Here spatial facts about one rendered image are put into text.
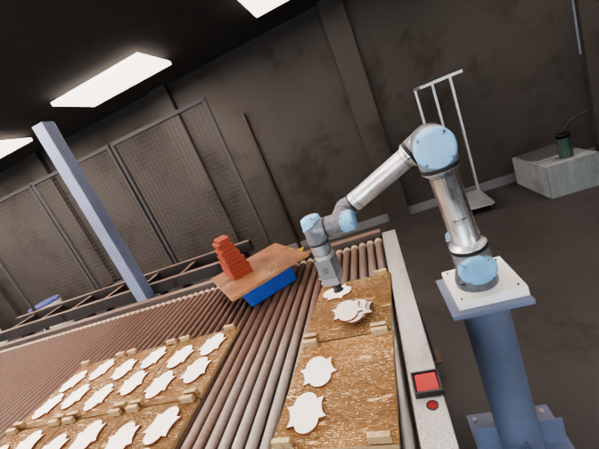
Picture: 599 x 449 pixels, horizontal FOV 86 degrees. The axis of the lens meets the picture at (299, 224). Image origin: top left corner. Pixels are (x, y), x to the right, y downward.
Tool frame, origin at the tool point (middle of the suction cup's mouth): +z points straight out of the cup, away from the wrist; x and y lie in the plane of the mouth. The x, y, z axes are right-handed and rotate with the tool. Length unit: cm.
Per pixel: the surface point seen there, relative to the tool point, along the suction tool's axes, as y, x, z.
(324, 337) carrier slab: 9.6, -8.6, 13.7
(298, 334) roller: 3.4, -23.6, 15.7
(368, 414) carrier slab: 42.9, 13.2, 13.7
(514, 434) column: -9, 46, 88
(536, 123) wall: -393, 168, 42
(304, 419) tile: 45.1, -5.2, 12.8
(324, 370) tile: 27.2, -3.9, 12.8
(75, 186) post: -57, -185, -86
